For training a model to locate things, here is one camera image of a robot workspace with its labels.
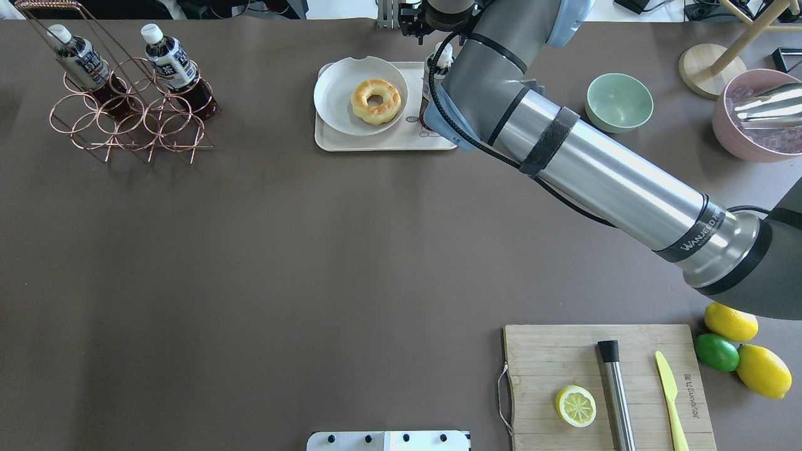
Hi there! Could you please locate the tea bottle rack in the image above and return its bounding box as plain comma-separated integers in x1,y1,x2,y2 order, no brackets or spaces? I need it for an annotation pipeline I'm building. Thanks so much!
140,23,219,120
48,24,133,121

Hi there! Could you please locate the metal ice scoop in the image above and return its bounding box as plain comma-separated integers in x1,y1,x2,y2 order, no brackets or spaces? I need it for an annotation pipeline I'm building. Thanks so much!
734,82,801,130

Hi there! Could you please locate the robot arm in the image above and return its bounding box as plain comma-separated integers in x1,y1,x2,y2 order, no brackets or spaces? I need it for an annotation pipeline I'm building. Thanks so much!
398,1,801,320

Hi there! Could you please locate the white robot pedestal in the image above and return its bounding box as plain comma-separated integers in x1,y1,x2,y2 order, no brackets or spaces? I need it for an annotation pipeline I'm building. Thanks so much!
306,429,472,450

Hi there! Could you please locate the wooden cutting board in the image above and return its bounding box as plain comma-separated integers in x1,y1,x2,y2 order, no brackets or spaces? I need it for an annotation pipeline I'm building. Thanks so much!
503,324,717,450

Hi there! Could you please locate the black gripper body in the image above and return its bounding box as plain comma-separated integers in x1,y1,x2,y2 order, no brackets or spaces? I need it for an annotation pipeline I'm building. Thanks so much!
398,1,438,44

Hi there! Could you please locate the white plate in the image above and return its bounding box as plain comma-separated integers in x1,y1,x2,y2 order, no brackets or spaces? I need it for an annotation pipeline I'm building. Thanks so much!
313,56,409,137

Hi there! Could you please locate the half lemon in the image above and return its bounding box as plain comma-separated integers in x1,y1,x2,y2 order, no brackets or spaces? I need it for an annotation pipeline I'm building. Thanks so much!
555,385,596,428

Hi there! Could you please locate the beige serving tray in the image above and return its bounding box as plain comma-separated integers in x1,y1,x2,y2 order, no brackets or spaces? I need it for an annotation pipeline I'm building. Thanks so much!
313,61,456,152

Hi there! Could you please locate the pink bowl of ice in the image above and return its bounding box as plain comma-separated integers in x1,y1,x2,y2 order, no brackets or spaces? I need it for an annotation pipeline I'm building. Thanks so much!
711,69,800,163

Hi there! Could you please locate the tea bottle rack right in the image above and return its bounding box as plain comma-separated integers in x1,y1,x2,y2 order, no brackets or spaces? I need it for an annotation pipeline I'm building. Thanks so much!
140,23,219,120

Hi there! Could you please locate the green lime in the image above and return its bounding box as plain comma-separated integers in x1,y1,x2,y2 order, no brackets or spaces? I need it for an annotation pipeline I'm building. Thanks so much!
694,333,740,372

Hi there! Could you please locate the wooden cup stand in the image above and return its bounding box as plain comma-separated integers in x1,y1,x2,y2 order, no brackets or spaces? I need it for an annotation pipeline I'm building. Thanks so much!
679,1,800,100

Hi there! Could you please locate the tea bottle rack left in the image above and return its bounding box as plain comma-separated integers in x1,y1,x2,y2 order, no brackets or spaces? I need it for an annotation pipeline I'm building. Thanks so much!
48,24,133,121

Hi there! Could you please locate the glazed donut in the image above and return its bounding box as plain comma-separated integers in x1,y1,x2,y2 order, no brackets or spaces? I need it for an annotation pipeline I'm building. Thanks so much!
350,79,402,125

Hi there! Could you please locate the green bowl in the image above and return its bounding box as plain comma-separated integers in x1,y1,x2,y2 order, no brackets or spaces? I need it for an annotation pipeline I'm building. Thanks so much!
585,73,654,134

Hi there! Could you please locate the yellow plastic knife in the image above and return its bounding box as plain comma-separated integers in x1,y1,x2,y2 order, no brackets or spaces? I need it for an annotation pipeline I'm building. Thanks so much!
654,351,690,451

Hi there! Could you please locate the aluminium frame post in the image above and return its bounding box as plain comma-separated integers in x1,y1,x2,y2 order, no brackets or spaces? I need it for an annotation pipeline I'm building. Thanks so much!
375,0,399,29

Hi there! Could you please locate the copper wire bottle rack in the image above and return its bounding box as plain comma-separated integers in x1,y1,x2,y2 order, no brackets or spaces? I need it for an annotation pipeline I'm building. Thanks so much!
11,1,219,165

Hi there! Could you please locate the yellow lemon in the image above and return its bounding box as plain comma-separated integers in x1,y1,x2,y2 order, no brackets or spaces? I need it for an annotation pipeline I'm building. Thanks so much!
736,345,793,400
704,302,759,342

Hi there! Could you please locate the oolong tea bottle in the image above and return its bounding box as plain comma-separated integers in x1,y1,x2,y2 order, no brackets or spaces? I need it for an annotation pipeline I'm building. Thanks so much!
419,42,454,132

